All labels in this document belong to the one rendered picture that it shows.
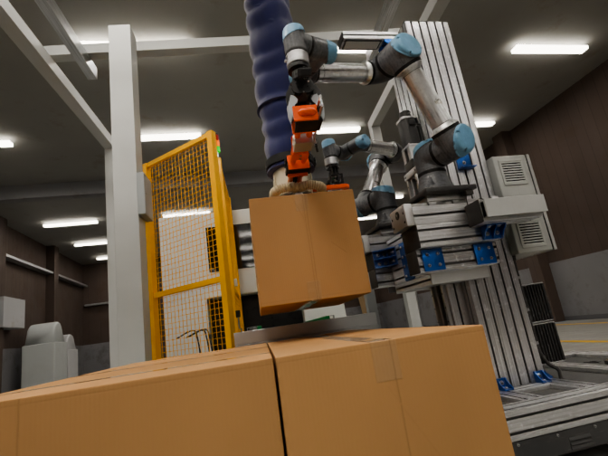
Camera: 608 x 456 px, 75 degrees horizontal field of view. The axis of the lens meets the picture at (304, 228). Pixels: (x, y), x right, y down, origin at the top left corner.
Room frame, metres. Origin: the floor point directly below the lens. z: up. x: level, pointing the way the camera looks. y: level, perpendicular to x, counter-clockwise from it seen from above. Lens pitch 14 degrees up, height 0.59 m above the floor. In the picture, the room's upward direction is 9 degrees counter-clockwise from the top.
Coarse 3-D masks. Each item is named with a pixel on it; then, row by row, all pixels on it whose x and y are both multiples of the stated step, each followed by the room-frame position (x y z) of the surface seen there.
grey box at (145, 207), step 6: (138, 174) 2.51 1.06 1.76; (144, 174) 2.53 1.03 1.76; (138, 180) 2.51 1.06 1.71; (144, 180) 2.52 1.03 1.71; (138, 186) 2.51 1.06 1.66; (144, 186) 2.52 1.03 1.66; (150, 186) 2.68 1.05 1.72; (138, 192) 2.51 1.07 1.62; (144, 192) 2.52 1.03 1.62; (150, 192) 2.67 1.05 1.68; (138, 198) 2.51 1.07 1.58; (144, 198) 2.52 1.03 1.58; (150, 198) 2.66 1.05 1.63; (138, 204) 2.51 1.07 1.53; (144, 204) 2.52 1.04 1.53; (150, 204) 2.65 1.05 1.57; (138, 210) 2.51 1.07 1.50; (144, 210) 2.51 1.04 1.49; (150, 210) 2.64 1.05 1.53; (144, 216) 2.58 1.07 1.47; (150, 216) 2.63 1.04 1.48
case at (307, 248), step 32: (320, 192) 1.44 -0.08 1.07; (352, 192) 1.46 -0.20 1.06; (256, 224) 1.40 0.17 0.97; (288, 224) 1.42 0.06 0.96; (320, 224) 1.43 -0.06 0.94; (352, 224) 1.45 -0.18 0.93; (256, 256) 1.40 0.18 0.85; (288, 256) 1.41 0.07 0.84; (320, 256) 1.43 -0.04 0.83; (352, 256) 1.45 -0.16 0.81; (288, 288) 1.41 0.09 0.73; (320, 288) 1.43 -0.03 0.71; (352, 288) 1.44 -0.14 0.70
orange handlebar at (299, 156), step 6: (306, 108) 1.06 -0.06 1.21; (312, 108) 1.06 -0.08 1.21; (300, 114) 1.07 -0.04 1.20; (306, 114) 1.07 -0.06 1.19; (312, 114) 1.07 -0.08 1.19; (294, 156) 1.33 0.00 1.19; (300, 156) 1.34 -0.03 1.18; (306, 156) 1.35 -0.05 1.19; (294, 162) 1.40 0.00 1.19; (288, 180) 1.60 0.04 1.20; (300, 180) 1.60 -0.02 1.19; (330, 186) 1.76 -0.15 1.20; (336, 186) 1.77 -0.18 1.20; (342, 186) 1.77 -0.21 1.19; (348, 186) 1.79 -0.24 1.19
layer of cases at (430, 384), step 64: (64, 384) 0.90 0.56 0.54; (128, 384) 0.70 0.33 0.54; (192, 384) 0.71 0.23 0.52; (256, 384) 0.73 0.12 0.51; (320, 384) 0.74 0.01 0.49; (384, 384) 0.76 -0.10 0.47; (448, 384) 0.77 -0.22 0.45; (0, 448) 0.67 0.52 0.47; (64, 448) 0.68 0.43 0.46; (128, 448) 0.70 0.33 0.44; (192, 448) 0.71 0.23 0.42; (256, 448) 0.72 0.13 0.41; (320, 448) 0.74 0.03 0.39; (384, 448) 0.75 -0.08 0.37; (448, 448) 0.77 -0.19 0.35; (512, 448) 0.79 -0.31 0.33
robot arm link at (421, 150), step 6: (420, 144) 1.56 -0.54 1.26; (426, 144) 1.55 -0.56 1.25; (414, 150) 1.58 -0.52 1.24; (420, 150) 1.56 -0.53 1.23; (426, 150) 1.53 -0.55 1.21; (414, 156) 1.59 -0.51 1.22; (420, 156) 1.56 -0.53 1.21; (426, 156) 1.54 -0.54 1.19; (432, 156) 1.52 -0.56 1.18; (414, 162) 1.61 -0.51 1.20; (420, 162) 1.57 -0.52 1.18; (426, 162) 1.55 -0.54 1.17; (432, 162) 1.54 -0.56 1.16; (438, 162) 1.53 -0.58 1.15; (420, 168) 1.58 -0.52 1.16; (426, 168) 1.56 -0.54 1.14
